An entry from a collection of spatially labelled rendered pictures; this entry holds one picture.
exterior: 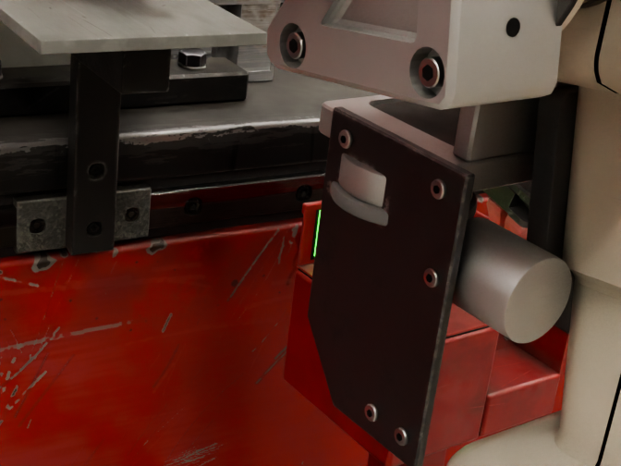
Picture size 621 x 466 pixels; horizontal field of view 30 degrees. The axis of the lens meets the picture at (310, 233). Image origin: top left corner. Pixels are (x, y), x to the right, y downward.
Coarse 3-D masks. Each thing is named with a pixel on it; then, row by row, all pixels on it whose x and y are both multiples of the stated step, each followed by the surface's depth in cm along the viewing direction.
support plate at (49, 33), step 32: (0, 0) 89; (32, 0) 90; (64, 0) 91; (96, 0) 92; (128, 0) 94; (160, 0) 95; (192, 0) 96; (32, 32) 82; (64, 32) 83; (96, 32) 84; (128, 32) 85; (160, 32) 86; (192, 32) 87; (224, 32) 88; (256, 32) 89
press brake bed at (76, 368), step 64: (64, 192) 101; (128, 192) 104; (192, 192) 107; (256, 192) 111; (320, 192) 115; (0, 256) 101; (64, 256) 103; (128, 256) 107; (192, 256) 110; (256, 256) 114; (0, 320) 102; (64, 320) 106; (128, 320) 109; (192, 320) 113; (256, 320) 118; (0, 384) 105; (64, 384) 109; (128, 384) 112; (192, 384) 117; (256, 384) 121; (0, 448) 108; (64, 448) 112; (128, 448) 116; (192, 448) 120; (256, 448) 125; (320, 448) 130; (448, 448) 142
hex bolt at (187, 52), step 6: (186, 48) 112; (192, 48) 112; (180, 54) 111; (186, 54) 111; (192, 54) 111; (198, 54) 111; (204, 54) 112; (180, 60) 112; (186, 60) 111; (192, 60) 111; (198, 60) 111; (204, 60) 112; (180, 66) 112; (186, 66) 111; (192, 66) 111; (198, 66) 112; (204, 66) 112
